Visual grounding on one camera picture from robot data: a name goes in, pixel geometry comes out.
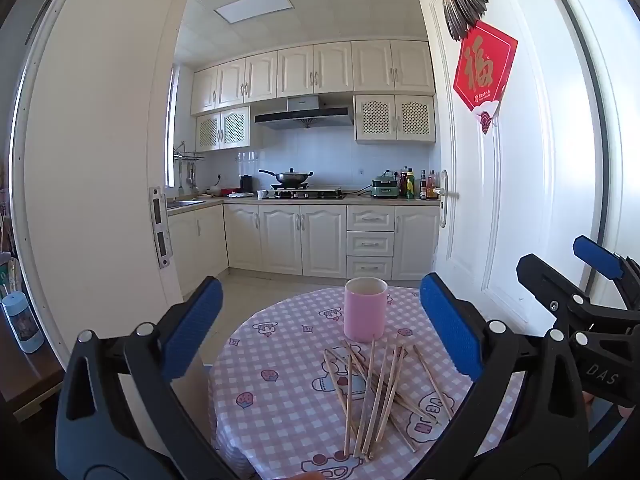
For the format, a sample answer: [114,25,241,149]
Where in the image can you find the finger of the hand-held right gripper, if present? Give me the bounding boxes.
[516,254,603,322]
[572,235,640,311]

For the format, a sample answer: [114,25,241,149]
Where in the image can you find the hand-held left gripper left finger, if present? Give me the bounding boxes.
[55,276,236,480]

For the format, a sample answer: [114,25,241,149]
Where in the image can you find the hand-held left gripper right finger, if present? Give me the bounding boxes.
[400,272,591,480]

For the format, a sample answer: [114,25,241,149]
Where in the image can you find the pink cup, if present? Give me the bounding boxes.
[343,276,389,343]

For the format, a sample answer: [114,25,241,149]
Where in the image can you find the pile of wooden chopsticks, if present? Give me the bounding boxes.
[322,338,456,461]

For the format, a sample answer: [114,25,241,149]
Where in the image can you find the metal door strike plate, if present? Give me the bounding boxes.
[154,228,174,268]
[148,186,168,229]

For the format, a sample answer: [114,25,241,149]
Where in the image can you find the white panelled door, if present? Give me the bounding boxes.
[417,0,618,341]

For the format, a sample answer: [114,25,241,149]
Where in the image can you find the round table with pink cloth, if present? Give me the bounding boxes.
[207,286,526,480]

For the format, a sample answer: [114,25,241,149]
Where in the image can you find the white base cabinets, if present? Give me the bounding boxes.
[167,202,441,296]

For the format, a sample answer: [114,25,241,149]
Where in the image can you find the green electric cooker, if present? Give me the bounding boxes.
[371,170,401,200]

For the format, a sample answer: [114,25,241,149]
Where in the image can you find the metal utensil rack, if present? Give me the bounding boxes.
[172,142,206,163]

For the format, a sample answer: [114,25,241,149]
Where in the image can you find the gas stove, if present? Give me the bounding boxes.
[261,186,347,201]

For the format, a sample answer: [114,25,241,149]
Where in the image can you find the light blue tumbler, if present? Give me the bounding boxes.
[1,291,46,354]

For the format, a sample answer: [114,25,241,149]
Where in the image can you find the black wok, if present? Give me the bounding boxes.
[258,167,314,187]

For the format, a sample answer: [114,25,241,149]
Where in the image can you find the wooden side cabinet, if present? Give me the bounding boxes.
[0,310,66,421]

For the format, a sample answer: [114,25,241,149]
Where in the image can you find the kitchen window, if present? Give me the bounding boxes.
[166,65,181,191]

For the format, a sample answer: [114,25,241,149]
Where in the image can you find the red paper door decoration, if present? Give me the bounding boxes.
[452,21,519,136]

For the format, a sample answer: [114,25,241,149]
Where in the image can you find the range hood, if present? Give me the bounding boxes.
[254,95,355,131]

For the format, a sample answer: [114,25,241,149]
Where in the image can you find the hanging feather fan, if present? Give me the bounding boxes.
[440,0,490,42]

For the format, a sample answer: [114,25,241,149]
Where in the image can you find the ceiling light panel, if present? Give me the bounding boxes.
[214,0,295,25]

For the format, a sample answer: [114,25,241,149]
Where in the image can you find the metal door handle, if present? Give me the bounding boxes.
[432,169,461,228]

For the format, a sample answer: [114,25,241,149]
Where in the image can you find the white wall cabinets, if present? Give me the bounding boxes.
[190,40,437,153]

